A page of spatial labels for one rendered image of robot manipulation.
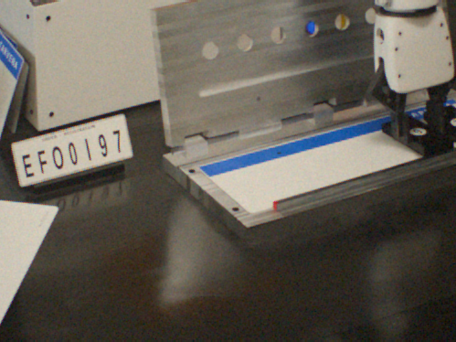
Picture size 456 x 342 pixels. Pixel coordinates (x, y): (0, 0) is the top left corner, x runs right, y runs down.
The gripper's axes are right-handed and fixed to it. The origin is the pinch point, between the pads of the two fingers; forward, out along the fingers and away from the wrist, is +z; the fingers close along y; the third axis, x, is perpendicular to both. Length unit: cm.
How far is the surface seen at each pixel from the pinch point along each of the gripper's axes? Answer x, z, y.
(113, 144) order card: 16.7, -1.8, -34.7
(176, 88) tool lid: 10.8, -8.6, -28.1
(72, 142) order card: 17.1, -3.3, -40.2
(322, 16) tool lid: 12.0, -13.3, -5.7
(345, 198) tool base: -6.6, 4.3, -16.2
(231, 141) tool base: 12.5, 0.4, -20.5
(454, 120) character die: 1.3, 1.4, 7.0
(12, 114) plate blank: 33, -4, -42
